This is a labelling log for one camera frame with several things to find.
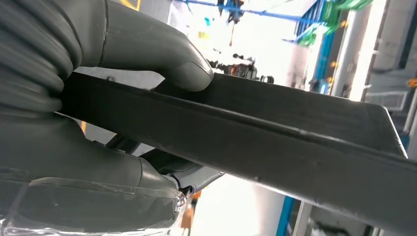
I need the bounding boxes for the blue overhead beam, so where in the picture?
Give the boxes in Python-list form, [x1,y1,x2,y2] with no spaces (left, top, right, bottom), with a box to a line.
[182,0,327,25]

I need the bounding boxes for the green overhead fittings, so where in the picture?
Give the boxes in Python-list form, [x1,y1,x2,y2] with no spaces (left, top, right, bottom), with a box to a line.
[298,0,374,46]

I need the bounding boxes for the blue metal post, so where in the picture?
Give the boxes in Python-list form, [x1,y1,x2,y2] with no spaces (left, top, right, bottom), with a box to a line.
[276,195,296,236]

